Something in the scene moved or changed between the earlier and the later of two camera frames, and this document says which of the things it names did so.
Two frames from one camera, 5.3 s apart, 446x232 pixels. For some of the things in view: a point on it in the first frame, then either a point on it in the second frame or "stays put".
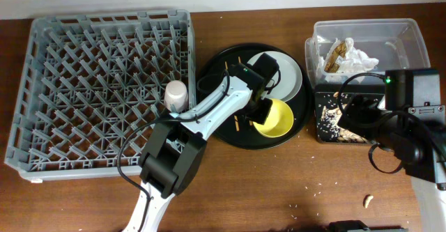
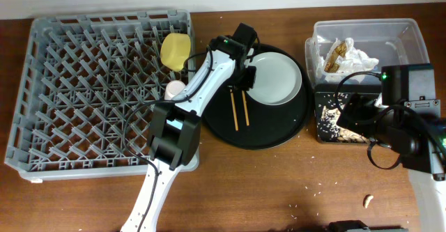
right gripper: (357, 110) stays put
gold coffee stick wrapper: (333, 63) stays put
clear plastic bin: (341, 48) stays put
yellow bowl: (279, 122) to (175, 50)
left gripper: (261, 116) to (249, 83)
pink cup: (175, 96) stays put
